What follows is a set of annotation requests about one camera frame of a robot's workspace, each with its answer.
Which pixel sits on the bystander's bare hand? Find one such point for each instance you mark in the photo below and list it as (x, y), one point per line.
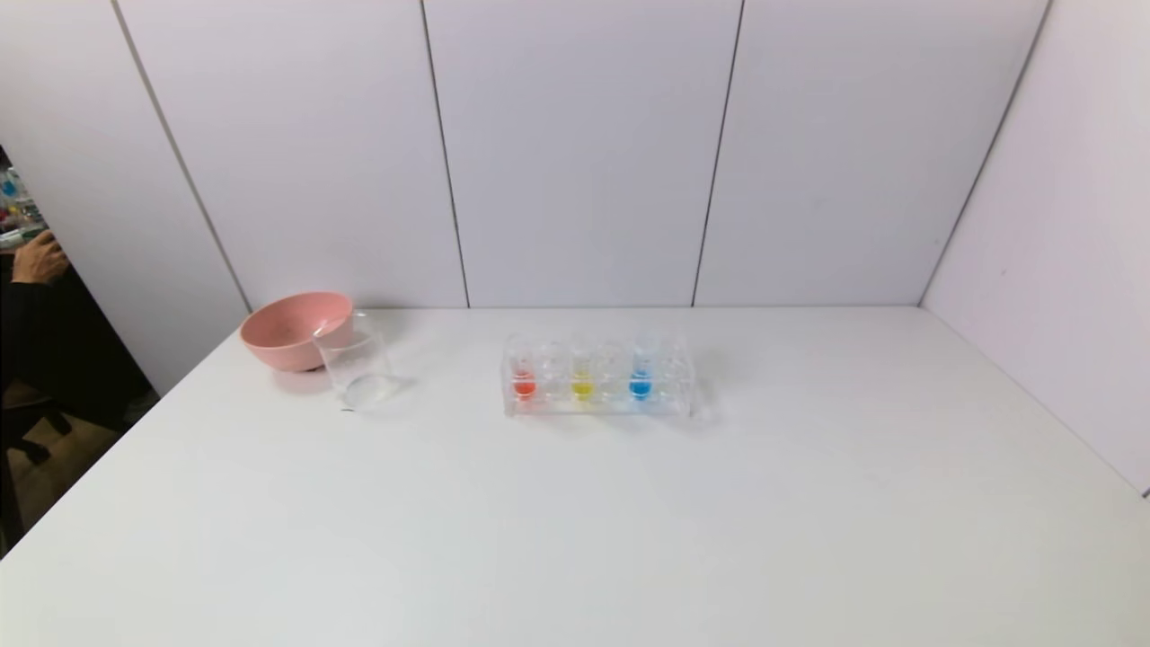
(38, 259)

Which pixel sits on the test tube with red pigment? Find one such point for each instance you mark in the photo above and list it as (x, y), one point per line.
(524, 386)

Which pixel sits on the bystander's black sleeved forearm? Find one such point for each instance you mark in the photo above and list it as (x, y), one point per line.
(22, 310)

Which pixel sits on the test tube with yellow pigment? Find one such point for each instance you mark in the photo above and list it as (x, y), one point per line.
(582, 387)

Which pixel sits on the clear acrylic test tube rack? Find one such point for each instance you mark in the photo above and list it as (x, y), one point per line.
(611, 406)

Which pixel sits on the test tube with blue pigment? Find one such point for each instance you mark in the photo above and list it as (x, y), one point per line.
(640, 386)

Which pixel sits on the cluttered background shelf items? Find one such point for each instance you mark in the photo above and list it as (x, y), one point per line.
(18, 211)

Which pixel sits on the black background furniture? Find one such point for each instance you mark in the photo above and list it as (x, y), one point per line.
(94, 359)

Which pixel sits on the pink plastic bowl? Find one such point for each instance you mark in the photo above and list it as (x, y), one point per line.
(283, 337)

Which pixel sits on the clear glass beaker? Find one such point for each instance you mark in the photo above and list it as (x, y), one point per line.
(359, 373)

